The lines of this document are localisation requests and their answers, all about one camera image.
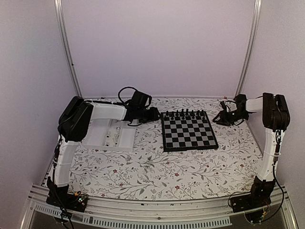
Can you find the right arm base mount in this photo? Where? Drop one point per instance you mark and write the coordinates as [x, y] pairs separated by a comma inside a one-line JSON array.
[[258, 203]]

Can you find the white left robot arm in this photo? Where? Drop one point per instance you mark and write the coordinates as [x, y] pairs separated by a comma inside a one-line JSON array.
[[73, 127]]

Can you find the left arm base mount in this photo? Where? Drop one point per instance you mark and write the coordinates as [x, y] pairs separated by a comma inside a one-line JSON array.
[[59, 197]]

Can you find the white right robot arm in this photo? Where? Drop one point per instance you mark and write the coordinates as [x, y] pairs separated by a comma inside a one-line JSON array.
[[275, 118]]

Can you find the black chess pawns row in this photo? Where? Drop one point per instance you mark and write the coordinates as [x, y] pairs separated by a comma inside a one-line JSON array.
[[177, 117]]

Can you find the black and silver chessboard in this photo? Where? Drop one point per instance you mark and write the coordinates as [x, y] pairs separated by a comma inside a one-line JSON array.
[[186, 135]]

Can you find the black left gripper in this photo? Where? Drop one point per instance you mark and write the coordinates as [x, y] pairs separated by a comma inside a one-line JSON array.
[[155, 116]]

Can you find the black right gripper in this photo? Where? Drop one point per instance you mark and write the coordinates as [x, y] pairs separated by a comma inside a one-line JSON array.
[[223, 119]]

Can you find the left aluminium frame post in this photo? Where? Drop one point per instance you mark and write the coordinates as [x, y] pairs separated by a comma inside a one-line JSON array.
[[65, 42]]

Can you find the aluminium frame post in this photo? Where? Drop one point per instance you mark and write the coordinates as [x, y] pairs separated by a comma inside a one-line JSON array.
[[250, 45], [65, 42]]

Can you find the right aluminium frame post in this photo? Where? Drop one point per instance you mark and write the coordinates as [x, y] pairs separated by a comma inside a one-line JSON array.
[[250, 45]]

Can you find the black chess pieces back row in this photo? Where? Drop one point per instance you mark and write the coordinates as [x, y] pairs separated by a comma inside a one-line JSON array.
[[183, 112]]

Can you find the front aluminium rail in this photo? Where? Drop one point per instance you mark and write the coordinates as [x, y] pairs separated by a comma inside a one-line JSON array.
[[107, 213]]

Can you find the white plastic tray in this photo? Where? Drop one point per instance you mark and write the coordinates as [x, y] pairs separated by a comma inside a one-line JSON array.
[[109, 135]]

